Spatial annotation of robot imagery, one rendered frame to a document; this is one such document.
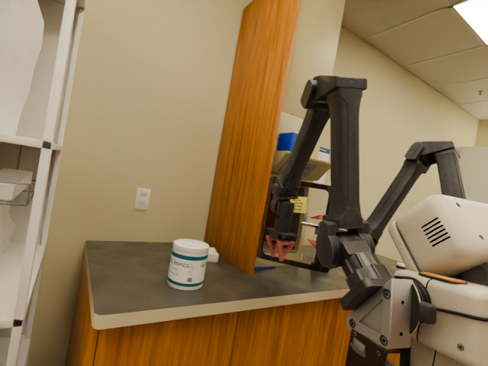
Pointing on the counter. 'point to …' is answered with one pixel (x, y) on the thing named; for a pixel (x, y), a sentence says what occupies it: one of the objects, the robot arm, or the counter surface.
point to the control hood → (308, 163)
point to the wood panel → (250, 130)
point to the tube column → (312, 49)
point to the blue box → (286, 141)
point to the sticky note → (300, 205)
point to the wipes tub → (187, 264)
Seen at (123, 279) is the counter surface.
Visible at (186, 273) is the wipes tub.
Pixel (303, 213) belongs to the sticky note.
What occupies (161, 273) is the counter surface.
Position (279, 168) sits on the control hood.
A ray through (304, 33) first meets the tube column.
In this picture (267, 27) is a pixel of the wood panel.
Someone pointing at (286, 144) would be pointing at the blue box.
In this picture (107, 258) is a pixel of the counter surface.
